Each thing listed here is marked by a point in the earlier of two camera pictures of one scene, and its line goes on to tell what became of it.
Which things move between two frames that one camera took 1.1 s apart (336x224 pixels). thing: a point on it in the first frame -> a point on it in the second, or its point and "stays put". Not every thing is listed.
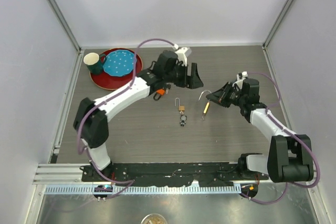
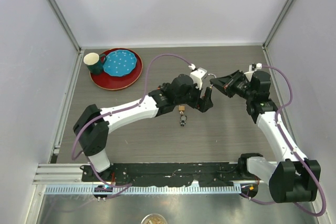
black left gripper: [191, 82] -> [201, 104]
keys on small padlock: [183, 118] stays put
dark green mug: [95, 62] stays put
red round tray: [107, 81] stays put
